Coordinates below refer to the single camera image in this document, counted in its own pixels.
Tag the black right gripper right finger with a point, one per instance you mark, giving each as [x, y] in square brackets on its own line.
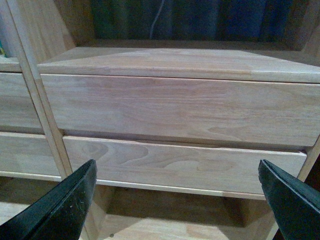
[295, 205]

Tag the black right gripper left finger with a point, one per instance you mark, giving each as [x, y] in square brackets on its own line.
[58, 215]

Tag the lower left wooden drawer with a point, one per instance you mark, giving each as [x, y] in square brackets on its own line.
[26, 154]

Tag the wooden drawer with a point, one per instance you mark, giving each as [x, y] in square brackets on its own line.
[26, 154]
[17, 111]
[223, 172]
[222, 110]

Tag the lower right wooden drawer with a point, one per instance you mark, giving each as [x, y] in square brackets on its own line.
[223, 172]

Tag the upper right wooden drawer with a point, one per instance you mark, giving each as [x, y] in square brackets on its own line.
[222, 110]

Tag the upper left wooden drawer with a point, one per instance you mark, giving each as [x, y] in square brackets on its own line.
[17, 111]

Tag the light wooden bookshelf unit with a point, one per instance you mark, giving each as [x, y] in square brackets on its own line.
[56, 37]

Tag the teal comic idiom book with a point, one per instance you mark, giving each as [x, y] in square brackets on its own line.
[2, 51]

